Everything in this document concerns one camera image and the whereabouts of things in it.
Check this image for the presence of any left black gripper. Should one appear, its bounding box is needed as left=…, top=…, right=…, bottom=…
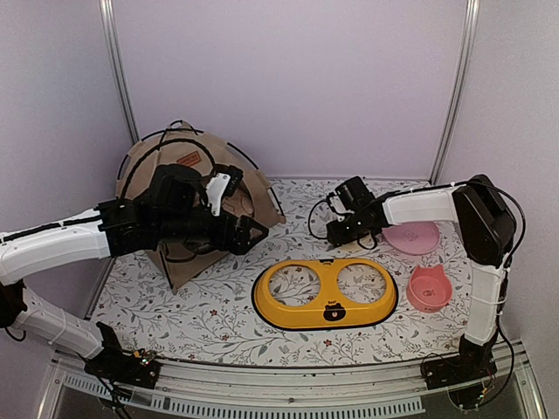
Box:
left=156, top=208, right=269, bottom=254

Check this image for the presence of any brown patterned pet cushion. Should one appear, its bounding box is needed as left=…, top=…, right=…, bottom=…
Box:
left=222, top=189, right=254, bottom=217

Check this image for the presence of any beige fabric pet tent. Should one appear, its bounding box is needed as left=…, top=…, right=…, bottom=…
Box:
left=116, top=124, right=286, bottom=291

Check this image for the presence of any yellow double bowl holder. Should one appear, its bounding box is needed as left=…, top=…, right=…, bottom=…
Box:
left=252, top=258, right=399, bottom=331

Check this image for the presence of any cream small bowl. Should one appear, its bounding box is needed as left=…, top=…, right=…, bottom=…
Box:
left=340, top=242, right=363, bottom=252

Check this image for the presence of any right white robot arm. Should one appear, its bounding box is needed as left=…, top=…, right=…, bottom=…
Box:
left=325, top=175, right=517, bottom=381

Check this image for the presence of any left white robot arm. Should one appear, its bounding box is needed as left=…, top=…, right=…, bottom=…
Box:
left=1, top=164, right=268, bottom=379

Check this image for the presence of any pink flat plate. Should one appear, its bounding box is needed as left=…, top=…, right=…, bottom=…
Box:
left=383, top=222, right=440, bottom=256

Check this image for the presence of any pink cat-ear bowl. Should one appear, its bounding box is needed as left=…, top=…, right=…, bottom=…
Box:
left=406, top=264, right=452, bottom=313

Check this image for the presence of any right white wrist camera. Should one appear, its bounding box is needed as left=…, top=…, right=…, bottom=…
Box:
left=326, top=192, right=351, bottom=221

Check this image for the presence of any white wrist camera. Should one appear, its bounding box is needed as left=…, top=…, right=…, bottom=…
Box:
left=326, top=192, right=351, bottom=221
left=205, top=166, right=243, bottom=216

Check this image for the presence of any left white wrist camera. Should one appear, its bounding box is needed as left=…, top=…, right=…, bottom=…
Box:
left=205, top=166, right=243, bottom=216

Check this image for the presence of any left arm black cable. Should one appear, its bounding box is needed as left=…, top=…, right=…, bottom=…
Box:
left=119, top=139, right=219, bottom=206

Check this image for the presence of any front aluminium table rail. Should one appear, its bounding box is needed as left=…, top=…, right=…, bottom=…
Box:
left=38, top=341, right=551, bottom=418

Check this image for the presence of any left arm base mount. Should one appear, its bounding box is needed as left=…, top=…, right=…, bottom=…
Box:
left=84, top=321, right=161, bottom=389

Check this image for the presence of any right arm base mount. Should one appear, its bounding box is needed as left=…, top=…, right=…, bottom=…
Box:
left=420, top=334, right=497, bottom=410

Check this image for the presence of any right aluminium frame post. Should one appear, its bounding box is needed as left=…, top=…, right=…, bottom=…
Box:
left=429, top=0, right=480, bottom=184

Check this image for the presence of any aluminium frame post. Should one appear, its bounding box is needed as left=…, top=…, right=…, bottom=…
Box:
left=99, top=0, right=140, bottom=144
left=429, top=0, right=480, bottom=184

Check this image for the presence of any left aluminium frame post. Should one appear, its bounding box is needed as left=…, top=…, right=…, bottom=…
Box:
left=99, top=0, right=140, bottom=144

